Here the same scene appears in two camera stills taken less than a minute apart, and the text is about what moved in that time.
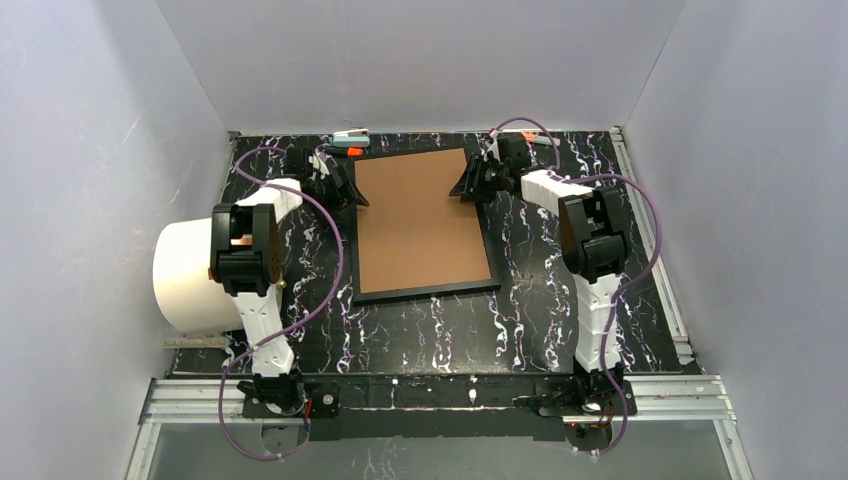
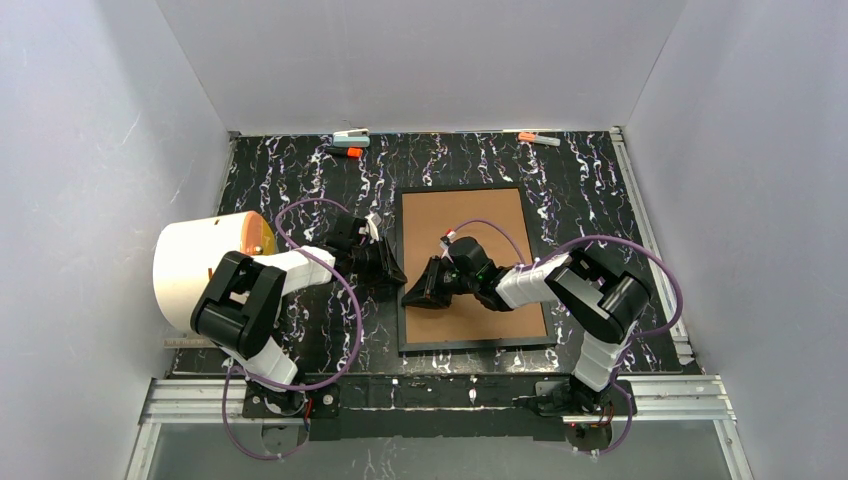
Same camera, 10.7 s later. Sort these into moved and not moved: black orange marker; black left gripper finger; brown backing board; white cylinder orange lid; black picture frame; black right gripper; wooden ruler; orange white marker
Moved: black picture frame; black left gripper finger; brown backing board; black right gripper
Not moved: white cylinder orange lid; black orange marker; wooden ruler; orange white marker
